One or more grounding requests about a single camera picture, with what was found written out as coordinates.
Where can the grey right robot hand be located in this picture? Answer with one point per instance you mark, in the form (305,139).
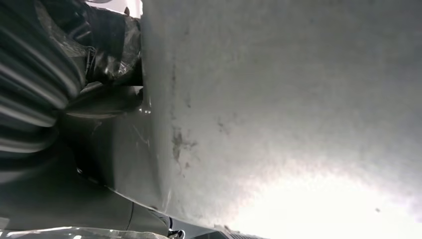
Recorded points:
(99,184)

